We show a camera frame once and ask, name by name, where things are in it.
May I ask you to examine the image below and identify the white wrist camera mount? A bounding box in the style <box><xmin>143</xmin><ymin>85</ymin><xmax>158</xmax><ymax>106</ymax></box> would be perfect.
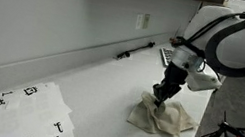
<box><xmin>183</xmin><ymin>58</ymin><xmax>227</xmax><ymax>97</ymax></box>

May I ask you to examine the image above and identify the beige wall switch plate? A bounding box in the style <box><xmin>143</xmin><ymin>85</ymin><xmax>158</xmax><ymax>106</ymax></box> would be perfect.
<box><xmin>142</xmin><ymin>13</ymin><xmax>151</xmax><ymax>30</ymax></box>

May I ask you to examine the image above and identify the black cable with connectors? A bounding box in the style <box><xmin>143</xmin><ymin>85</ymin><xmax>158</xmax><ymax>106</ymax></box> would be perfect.
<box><xmin>115</xmin><ymin>36</ymin><xmax>157</xmax><ymax>67</ymax></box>

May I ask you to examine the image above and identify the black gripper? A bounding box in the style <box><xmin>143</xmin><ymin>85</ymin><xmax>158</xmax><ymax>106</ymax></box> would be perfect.
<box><xmin>149</xmin><ymin>58</ymin><xmax>192</xmax><ymax>113</ymax></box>

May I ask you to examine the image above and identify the cream cloth towel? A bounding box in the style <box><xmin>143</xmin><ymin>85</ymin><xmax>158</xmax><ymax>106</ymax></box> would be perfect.
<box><xmin>125</xmin><ymin>89</ymin><xmax>205</xmax><ymax>137</ymax></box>

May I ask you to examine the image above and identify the white wall outlet plate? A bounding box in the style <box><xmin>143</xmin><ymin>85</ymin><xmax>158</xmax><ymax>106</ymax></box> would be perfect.
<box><xmin>134</xmin><ymin>12</ymin><xmax>144</xmax><ymax>31</ymax></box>

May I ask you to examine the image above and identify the black white checkerboard board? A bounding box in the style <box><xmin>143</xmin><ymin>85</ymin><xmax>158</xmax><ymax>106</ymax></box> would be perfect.
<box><xmin>157</xmin><ymin>46</ymin><xmax>176</xmax><ymax>69</ymax></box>

